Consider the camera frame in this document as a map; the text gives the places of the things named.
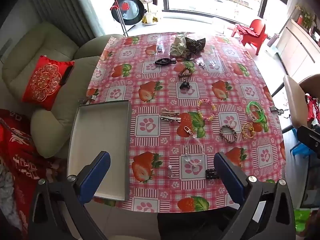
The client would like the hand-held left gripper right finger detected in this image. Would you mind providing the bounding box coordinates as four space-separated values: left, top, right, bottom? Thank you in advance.
214 151 297 240

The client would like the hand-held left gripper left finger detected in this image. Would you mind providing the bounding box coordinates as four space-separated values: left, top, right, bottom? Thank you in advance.
27 151 112 240

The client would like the brown braided bracelet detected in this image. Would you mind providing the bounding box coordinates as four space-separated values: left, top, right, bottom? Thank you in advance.
219 124 237 144

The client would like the shallow white cardboard box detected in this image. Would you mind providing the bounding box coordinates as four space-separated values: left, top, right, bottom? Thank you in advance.
67 100 132 202

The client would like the yellow cord bracelet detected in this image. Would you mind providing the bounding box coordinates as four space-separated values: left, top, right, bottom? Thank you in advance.
241 122 257 139

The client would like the clear bead keychain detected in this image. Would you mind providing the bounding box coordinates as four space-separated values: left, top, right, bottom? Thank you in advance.
183 126 207 167

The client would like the green clear bangle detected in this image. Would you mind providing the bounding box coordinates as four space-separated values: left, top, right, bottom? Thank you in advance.
246 101 267 123

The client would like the pink yellow bead bracelet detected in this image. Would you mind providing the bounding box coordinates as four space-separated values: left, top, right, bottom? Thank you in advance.
196 99 217 122

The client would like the silver metal hair clip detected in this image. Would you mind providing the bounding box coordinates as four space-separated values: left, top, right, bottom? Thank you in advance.
159 115 182 123

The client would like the blue plastic stool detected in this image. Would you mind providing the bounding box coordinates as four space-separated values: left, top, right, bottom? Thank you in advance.
290 141 311 158

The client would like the black rectangular hair clip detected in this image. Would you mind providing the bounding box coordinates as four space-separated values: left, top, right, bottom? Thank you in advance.
205 169 219 180

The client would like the brown dining chair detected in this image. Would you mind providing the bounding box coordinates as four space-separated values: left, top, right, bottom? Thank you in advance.
271 74 320 133

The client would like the metal tablecloth clamp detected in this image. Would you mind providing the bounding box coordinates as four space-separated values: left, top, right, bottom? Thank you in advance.
78 95 97 105
269 105 284 116

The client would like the cream green sofa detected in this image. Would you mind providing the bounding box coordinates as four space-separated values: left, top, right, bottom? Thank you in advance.
1 21 123 159

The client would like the green plastic bag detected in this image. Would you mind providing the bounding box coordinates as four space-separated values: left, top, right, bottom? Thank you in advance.
293 208 312 231

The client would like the red printed blanket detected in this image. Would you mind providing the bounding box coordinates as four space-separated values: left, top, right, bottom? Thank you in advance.
0 108 68 240

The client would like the white sideboard cabinet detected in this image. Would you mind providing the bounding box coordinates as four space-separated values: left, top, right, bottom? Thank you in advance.
276 17 320 81

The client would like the strawberry print tablecloth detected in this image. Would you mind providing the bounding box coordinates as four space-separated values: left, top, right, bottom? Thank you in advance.
86 32 287 213

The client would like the dark smartphone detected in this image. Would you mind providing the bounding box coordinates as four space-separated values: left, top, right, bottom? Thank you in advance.
58 66 75 86

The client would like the red embroidered cushion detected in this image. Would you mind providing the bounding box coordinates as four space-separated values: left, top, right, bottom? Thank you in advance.
22 55 76 111

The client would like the red plastic chair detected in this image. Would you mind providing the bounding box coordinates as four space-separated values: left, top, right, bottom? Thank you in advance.
231 19 268 56

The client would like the potted plant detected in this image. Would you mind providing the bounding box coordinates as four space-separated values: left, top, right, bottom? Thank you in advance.
296 4 316 31

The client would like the dark patterned scrunchie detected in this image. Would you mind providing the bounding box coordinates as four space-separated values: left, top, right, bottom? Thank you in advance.
185 37 206 54

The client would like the cream scrunchie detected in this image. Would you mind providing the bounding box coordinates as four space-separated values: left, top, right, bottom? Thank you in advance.
169 36 188 56

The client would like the silver metal pole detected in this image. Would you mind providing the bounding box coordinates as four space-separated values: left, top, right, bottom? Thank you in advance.
111 0 129 38

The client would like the tiered snack stand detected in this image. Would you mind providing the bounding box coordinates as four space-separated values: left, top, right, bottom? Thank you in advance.
141 0 161 26

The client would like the grey pleated curtain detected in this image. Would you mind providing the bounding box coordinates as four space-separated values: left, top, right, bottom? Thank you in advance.
26 0 106 46

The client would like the round black mirror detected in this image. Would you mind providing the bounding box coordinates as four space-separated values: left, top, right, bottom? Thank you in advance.
111 0 146 26

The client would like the brown wooden bead bracelet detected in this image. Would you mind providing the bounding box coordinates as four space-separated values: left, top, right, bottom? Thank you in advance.
178 66 194 78

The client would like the black spiral hair tie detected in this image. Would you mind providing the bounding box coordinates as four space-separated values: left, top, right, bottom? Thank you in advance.
154 58 177 66

